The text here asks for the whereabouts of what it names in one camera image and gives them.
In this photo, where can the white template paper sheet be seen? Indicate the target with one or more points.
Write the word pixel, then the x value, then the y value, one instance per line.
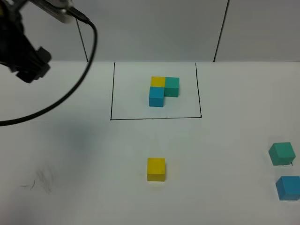
pixel 131 86

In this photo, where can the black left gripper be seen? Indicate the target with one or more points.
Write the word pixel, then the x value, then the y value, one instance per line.
pixel 16 51

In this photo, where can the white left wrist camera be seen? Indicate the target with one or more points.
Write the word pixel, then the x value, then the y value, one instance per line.
pixel 56 8

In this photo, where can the blue template cube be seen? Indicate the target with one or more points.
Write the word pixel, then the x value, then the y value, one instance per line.
pixel 156 96

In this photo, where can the green template cube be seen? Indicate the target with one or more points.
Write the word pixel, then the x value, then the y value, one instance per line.
pixel 172 85

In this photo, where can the yellow template cube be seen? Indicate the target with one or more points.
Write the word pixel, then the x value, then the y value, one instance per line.
pixel 157 81

